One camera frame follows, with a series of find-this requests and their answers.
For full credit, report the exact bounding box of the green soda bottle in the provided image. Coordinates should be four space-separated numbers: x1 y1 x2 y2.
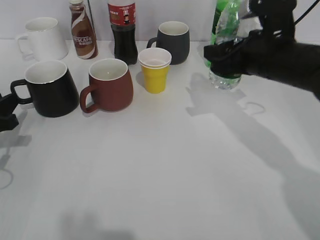
211 0 230 68

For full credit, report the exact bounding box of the brown Nescafe coffee bottle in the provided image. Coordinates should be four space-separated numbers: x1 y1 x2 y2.
69 0 98 60

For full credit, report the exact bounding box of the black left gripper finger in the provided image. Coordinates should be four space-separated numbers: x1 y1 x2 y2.
0 93 19 132

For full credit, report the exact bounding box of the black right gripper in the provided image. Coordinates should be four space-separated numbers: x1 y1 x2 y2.
203 0 320 99

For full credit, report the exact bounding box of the clear water bottle green label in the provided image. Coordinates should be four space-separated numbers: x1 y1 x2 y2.
208 0 261 91

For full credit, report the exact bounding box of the dark cola bottle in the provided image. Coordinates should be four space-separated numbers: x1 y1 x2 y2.
107 0 138 65

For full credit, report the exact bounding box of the white ceramic mug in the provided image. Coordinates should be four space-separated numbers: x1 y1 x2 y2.
15 17 69 61

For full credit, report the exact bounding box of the yellow paper cup stack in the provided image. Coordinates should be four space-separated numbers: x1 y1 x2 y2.
138 47 172 94

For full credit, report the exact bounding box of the black ceramic mug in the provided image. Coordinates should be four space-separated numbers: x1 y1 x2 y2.
10 60 80 118

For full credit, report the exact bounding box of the red ceramic mug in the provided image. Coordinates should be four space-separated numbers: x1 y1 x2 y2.
80 58 134 114

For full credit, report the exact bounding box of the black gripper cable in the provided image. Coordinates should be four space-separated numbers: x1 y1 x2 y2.
292 0 320 26

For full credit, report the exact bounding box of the dark grey ceramic mug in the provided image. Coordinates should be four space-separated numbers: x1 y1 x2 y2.
146 21 190 65

